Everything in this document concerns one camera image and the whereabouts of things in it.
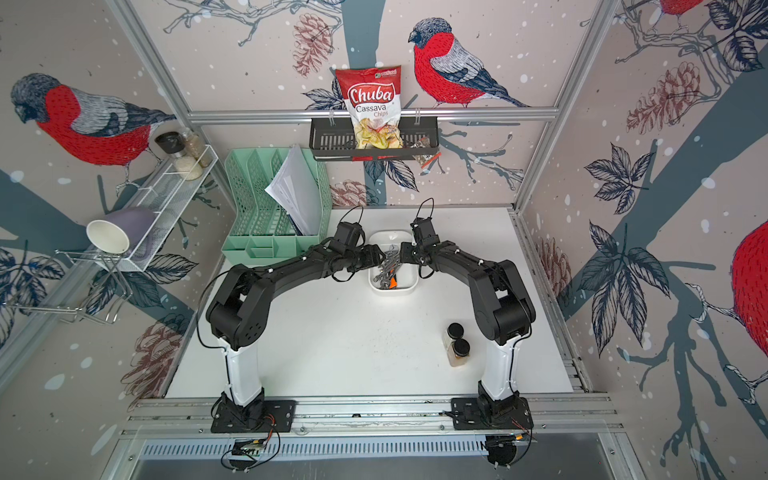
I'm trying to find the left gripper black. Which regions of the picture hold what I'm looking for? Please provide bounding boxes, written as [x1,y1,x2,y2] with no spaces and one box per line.
[344,243,388,272]

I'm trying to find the small silver wrench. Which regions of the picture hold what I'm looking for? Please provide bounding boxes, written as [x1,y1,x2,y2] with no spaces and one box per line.
[373,267,397,285]

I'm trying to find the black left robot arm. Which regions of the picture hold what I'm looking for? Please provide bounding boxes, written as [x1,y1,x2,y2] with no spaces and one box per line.
[205,221,385,430]

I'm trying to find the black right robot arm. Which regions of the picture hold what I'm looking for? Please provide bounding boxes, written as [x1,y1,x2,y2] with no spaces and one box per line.
[400,217,536,423]

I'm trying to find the white plastic storage box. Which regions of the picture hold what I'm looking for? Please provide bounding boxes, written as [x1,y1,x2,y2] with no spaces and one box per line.
[368,230,419,296]

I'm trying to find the black lid spice jar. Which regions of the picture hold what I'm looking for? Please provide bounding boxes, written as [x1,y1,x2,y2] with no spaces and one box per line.
[155,131,203,181]
[442,322,465,349]

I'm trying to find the white paper stack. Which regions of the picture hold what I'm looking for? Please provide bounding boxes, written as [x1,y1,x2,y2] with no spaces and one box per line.
[265,144,322,236]

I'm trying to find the spice jar brown powder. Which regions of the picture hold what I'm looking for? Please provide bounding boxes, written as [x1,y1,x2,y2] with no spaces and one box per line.
[447,338,471,368]

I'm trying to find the green plastic file organizer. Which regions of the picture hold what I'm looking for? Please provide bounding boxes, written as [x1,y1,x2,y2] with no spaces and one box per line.
[222,148,332,266]

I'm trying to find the red cassava chips bag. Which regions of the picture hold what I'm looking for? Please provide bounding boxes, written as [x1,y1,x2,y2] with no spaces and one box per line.
[336,66,403,150]

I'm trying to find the clear glass jar on shelf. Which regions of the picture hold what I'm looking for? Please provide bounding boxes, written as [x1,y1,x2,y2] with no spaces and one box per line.
[180,128,211,168]

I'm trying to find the purple white cup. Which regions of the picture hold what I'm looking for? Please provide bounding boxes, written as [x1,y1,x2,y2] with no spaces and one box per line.
[86,207,156,255]

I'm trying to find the orange handled adjustable wrench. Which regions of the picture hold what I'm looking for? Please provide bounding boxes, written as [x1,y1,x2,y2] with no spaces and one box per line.
[380,249,401,290]

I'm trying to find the black wire wall basket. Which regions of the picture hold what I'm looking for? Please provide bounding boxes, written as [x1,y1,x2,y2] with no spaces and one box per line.
[309,116,439,162]

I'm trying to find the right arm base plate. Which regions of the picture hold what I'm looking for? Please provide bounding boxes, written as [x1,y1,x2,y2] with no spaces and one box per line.
[447,397,534,431]

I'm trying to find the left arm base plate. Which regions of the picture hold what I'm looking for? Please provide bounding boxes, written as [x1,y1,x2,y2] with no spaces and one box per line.
[210,393,297,434]

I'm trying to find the white wire wall shelf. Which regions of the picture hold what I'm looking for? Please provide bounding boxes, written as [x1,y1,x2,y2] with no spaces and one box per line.
[105,145,219,272]

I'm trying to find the wire cup holder rack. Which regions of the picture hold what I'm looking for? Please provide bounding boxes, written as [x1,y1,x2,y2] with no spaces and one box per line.
[1,248,137,325]

